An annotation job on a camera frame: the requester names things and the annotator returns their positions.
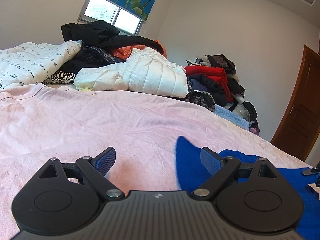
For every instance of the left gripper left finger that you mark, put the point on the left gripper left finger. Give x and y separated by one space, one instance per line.
64 197

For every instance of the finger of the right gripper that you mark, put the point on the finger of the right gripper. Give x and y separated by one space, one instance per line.
312 171

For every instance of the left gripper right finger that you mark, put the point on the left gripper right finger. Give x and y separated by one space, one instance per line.
253 197

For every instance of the blue knit sweater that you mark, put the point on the blue knit sweater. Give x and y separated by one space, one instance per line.
191 174

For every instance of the dark clothes pile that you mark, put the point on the dark clothes pile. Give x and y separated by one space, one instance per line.
214 85

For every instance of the brown wooden door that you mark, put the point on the brown wooden door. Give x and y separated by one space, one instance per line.
299 127

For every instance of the pink bed sheet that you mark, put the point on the pink bed sheet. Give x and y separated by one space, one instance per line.
39 122

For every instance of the light blue blanket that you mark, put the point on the light blue blanket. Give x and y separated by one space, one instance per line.
230 116

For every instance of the leopard print garment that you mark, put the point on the leopard print garment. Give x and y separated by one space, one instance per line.
201 98

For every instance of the zebra print cloth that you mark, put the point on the zebra print cloth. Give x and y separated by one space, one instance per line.
60 78

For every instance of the red garment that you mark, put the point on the red garment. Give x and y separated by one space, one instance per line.
218 75

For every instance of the white script-print quilt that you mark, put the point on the white script-print quilt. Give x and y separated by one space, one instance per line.
31 63

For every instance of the dark navy puffer jacket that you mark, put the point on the dark navy puffer jacket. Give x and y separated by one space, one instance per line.
89 57

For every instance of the orange garment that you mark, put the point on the orange garment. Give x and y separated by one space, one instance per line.
125 52

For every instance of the black jacket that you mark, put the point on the black jacket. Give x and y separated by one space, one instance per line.
103 35

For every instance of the window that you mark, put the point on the window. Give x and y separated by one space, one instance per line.
94 10

